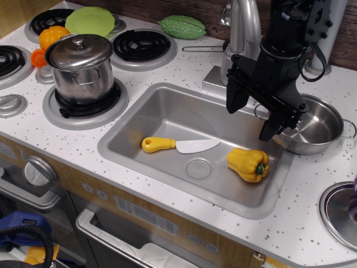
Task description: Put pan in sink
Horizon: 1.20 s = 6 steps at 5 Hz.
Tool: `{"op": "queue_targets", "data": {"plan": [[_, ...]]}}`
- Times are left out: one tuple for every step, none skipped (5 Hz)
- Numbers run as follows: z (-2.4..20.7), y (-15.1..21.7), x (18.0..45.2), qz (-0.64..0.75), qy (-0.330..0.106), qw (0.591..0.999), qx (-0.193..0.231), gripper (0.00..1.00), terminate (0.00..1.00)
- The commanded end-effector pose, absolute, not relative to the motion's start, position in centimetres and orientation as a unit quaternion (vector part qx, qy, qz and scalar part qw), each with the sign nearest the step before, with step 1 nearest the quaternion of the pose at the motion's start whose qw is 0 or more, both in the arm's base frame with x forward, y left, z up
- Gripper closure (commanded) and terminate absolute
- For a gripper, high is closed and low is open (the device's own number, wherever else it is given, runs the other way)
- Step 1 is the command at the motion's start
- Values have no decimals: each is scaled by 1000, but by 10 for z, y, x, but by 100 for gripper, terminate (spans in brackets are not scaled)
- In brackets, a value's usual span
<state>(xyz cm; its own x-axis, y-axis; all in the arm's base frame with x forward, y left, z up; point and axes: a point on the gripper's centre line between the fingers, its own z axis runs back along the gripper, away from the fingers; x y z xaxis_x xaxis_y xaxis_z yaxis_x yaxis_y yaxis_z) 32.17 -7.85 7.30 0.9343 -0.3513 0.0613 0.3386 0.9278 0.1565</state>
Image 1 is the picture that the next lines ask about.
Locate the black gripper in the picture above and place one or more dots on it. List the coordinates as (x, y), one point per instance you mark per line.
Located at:
(271, 81)

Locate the shallow steel pan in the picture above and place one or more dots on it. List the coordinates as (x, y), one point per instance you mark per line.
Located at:
(320, 126)

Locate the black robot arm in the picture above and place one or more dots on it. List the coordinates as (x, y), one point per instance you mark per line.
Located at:
(295, 27)

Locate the grey sink basin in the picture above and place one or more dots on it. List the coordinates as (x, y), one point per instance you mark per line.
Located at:
(182, 138)

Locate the yellow toy bell pepper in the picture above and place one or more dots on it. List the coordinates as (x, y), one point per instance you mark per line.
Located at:
(251, 165)

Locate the silver toy faucet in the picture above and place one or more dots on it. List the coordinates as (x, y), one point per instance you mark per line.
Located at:
(242, 16)

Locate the green bumpy toy gourd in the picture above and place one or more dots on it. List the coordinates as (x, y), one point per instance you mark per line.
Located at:
(182, 27)

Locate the grey vertical pole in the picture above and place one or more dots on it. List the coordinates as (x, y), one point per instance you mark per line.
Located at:
(315, 66)

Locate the back right stove burner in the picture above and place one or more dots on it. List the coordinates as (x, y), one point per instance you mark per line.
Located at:
(142, 50)

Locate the stove burner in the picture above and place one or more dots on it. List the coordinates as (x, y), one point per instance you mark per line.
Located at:
(72, 116)
(15, 65)
(44, 20)
(142, 50)

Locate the purple toy eggplant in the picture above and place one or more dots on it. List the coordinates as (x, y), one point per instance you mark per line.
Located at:
(352, 203)

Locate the front right stove burner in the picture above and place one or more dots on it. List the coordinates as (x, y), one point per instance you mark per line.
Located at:
(72, 116)

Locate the steel pot with lid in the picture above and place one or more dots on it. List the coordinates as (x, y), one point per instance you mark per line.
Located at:
(81, 68)

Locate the light green plastic plate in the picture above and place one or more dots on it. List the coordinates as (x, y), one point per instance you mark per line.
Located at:
(90, 20)

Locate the grey centre stove knob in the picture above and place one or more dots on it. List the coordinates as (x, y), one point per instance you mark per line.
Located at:
(44, 76)

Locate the grey stove knob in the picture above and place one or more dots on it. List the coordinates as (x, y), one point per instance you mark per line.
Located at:
(44, 76)
(12, 105)

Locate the back left stove burner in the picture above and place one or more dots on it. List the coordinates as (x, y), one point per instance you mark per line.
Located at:
(44, 20)

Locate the orange toy pumpkin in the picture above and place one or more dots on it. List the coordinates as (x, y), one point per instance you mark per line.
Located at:
(51, 35)

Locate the small orange toy piece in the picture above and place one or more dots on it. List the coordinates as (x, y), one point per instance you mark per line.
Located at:
(38, 58)

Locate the silver oven dial knob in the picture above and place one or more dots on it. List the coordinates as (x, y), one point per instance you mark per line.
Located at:
(38, 172)

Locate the front left stove burner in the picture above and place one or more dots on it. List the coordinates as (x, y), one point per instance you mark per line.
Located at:
(15, 65)

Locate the blue object lower left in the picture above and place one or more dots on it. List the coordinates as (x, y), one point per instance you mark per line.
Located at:
(22, 228)

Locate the yellow handled toy knife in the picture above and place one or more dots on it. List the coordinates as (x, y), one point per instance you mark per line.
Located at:
(154, 144)

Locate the grey dishwasher door handle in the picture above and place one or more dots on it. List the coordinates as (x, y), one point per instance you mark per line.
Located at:
(150, 255)

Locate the grey oven door handle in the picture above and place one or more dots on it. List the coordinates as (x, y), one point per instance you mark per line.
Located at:
(46, 203)

